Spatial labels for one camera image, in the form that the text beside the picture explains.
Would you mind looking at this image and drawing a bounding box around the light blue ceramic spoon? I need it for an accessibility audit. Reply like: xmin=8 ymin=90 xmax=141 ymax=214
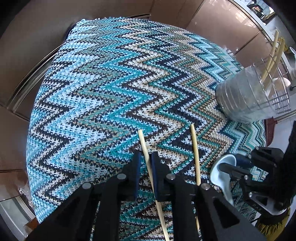
xmin=210 ymin=154 xmax=236 ymax=206

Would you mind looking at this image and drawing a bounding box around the bamboo chopstick one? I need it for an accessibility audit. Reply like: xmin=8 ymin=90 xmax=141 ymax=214
xmin=137 ymin=130 xmax=170 ymax=241

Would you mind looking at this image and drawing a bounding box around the bamboo chopstick four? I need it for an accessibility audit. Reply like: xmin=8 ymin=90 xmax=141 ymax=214
xmin=262 ymin=37 xmax=285 ymax=90

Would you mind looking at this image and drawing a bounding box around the clear wire utensil holder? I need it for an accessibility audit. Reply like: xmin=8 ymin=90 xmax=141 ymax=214
xmin=216 ymin=57 xmax=290 ymax=123

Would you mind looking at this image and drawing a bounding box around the bamboo chopstick two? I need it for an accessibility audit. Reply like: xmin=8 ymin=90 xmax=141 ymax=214
xmin=190 ymin=123 xmax=202 ymax=232

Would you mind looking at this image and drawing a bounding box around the zigzag knitted table cloth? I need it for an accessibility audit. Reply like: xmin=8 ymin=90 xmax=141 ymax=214
xmin=26 ymin=16 xmax=270 ymax=241

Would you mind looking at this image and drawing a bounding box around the bamboo chopstick three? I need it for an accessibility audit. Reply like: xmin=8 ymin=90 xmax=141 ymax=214
xmin=261 ymin=29 xmax=279 ymax=82

